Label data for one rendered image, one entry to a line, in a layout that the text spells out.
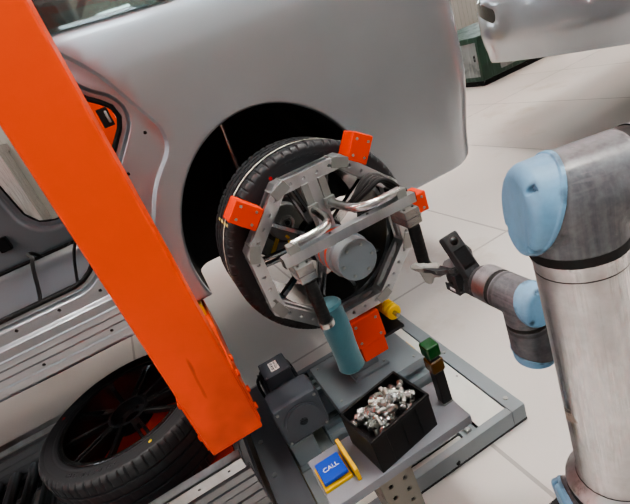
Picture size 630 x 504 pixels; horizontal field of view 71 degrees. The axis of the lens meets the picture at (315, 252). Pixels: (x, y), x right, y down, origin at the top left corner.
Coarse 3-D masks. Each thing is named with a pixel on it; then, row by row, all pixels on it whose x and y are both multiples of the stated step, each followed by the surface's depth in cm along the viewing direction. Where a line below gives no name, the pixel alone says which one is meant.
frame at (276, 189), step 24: (312, 168) 132; (336, 168) 134; (360, 168) 138; (264, 192) 134; (288, 192) 131; (264, 216) 130; (264, 240) 132; (408, 240) 152; (264, 264) 134; (384, 264) 156; (264, 288) 136; (384, 288) 154; (288, 312) 141; (312, 312) 146; (360, 312) 153
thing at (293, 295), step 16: (352, 176) 153; (352, 192) 151; (304, 208) 146; (304, 224) 150; (384, 224) 158; (368, 240) 170; (384, 240) 160; (272, 256) 146; (384, 256) 160; (320, 272) 154; (288, 288) 151; (304, 288) 171; (320, 288) 171; (336, 288) 167; (352, 288) 163; (304, 304) 154
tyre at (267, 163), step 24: (288, 144) 142; (312, 144) 138; (336, 144) 141; (240, 168) 151; (264, 168) 135; (288, 168) 137; (384, 168) 150; (240, 192) 136; (216, 216) 155; (216, 240) 156; (240, 240) 138; (240, 264) 140; (240, 288) 144; (264, 312) 148
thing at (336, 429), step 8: (424, 368) 181; (408, 376) 179; (416, 376) 179; (424, 376) 175; (416, 384) 175; (424, 384) 177; (320, 392) 190; (328, 400) 184; (328, 408) 180; (336, 416) 172; (328, 424) 170; (336, 424) 172; (328, 432) 167; (336, 432) 166; (344, 432) 167
